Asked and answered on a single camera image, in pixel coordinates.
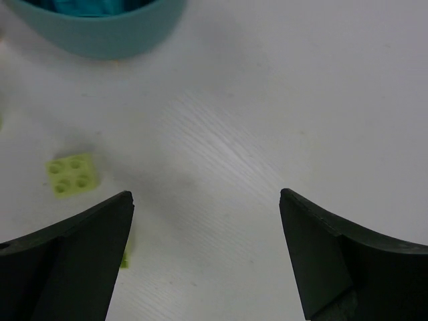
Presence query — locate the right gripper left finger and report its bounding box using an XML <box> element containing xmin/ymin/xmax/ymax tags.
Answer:
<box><xmin>1</xmin><ymin>191</ymin><xmax>134</xmax><ymax>320</ymax></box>

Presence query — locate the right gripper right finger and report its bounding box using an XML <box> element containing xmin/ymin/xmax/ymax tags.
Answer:
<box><xmin>280</xmin><ymin>189</ymin><xmax>427</xmax><ymax>320</ymax></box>

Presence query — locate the light green small lego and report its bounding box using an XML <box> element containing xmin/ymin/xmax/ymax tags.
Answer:
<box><xmin>45</xmin><ymin>153</ymin><xmax>99</xmax><ymax>198</ymax></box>

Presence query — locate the teal divided round container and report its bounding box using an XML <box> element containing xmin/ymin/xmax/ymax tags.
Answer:
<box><xmin>5</xmin><ymin>1</ymin><xmax>185</xmax><ymax>60</ymax></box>

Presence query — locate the light green square lego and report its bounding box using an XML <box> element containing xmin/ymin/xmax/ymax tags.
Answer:
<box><xmin>120</xmin><ymin>238</ymin><xmax>132</xmax><ymax>269</ymax></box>

